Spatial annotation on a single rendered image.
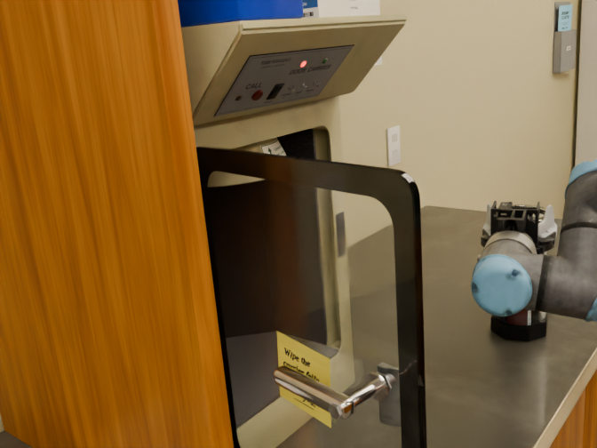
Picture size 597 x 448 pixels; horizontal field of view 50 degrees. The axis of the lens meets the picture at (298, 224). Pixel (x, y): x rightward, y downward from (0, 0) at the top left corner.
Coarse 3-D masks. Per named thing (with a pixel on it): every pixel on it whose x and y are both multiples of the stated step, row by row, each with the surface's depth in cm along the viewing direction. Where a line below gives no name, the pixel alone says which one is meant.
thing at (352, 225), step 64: (256, 192) 61; (320, 192) 54; (384, 192) 48; (256, 256) 63; (320, 256) 56; (384, 256) 50; (256, 320) 66; (320, 320) 58; (384, 320) 52; (256, 384) 69
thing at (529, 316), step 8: (536, 208) 114; (544, 208) 113; (544, 216) 109; (520, 312) 112; (528, 312) 112; (536, 312) 113; (544, 312) 114; (504, 320) 115; (512, 320) 114; (520, 320) 113; (528, 320) 113; (536, 320) 113
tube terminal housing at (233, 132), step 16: (336, 96) 92; (272, 112) 81; (288, 112) 83; (304, 112) 86; (320, 112) 89; (336, 112) 92; (208, 128) 72; (224, 128) 74; (240, 128) 77; (256, 128) 79; (272, 128) 81; (288, 128) 84; (304, 128) 86; (320, 128) 91; (336, 128) 92; (208, 144) 73; (224, 144) 75; (240, 144) 77; (320, 144) 94; (336, 144) 93; (336, 160) 93
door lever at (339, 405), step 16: (288, 368) 57; (288, 384) 56; (304, 384) 54; (320, 384) 54; (368, 384) 54; (384, 384) 53; (320, 400) 53; (336, 400) 51; (352, 400) 51; (384, 400) 54; (336, 416) 51
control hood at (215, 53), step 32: (192, 32) 63; (224, 32) 60; (256, 32) 61; (288, 32) 64; (320, 32) 69; (352, 32) 74; (384, 32) 80; (192, 64) 64; (224, 64) 62; (352, 64) 82; (192, 96) 65; (224, 96) 67; (320, 96) 84
